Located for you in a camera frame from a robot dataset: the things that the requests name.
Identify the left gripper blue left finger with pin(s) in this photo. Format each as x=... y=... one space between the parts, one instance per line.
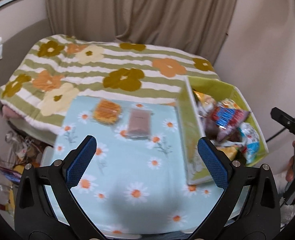
x=78 y=160

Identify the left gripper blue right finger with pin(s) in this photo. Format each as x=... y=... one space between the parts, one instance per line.
x=217 y=163

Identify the blue white snack bag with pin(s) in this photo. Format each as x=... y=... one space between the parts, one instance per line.
x=252 y=141

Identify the red blue snack bag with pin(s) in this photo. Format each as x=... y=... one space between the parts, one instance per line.
x=222 y=122

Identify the right hand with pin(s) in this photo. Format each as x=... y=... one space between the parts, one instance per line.
x=290 y=173

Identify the blue daisy tablecloth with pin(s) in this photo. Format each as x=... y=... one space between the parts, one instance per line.
x=134 y=185

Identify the green cardboard storage box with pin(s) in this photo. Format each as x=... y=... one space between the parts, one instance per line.
x=197 y=97

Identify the orange waffle snack packet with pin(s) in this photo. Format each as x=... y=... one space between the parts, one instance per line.
x=107 y=112

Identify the brown flat snack packet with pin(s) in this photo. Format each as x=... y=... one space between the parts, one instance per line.
x=139 y=125

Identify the striped floral blanket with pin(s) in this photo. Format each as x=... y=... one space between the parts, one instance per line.
x=59 y=68

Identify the beige curtain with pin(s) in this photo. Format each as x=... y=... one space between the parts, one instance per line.
x=196 y=26

